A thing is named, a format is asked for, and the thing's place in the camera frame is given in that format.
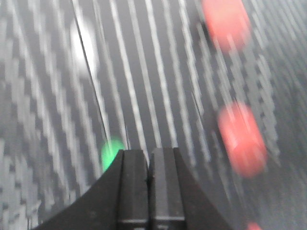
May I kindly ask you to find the upper red mushroom button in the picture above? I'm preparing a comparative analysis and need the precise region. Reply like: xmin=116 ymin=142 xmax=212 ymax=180
xmin=201 ymin=0 xmax=251 ymax=52

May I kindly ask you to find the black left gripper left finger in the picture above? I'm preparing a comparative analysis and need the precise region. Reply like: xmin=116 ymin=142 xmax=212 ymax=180
xmin=36 ymin=150 xmax=149 ymax=230

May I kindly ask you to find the lower red mushroom button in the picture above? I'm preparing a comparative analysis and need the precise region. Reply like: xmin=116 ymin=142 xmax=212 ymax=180
xmin=218 ymin=102 xmax=268 ymax=178

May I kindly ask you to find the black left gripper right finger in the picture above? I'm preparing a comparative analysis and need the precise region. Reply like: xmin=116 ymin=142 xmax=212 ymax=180
xmin=148 ymin=148 xmax=232 ymax=230

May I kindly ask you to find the red mushroom button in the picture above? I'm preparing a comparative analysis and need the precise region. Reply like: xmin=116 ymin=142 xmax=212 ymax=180
xmin=201 ymin=0 xmax=251 ymax=52
xmin=218 ymin=102 xmax=268 ymax=178

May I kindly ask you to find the white red rocker switch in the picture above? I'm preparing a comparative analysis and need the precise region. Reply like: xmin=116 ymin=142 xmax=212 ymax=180
xmin=247 ymin=222 xmax=262 ymax=230

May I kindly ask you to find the green push button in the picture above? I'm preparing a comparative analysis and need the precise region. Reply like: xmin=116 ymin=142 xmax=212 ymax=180
xmin=101 ymin=137 xmax=125 ymax=173

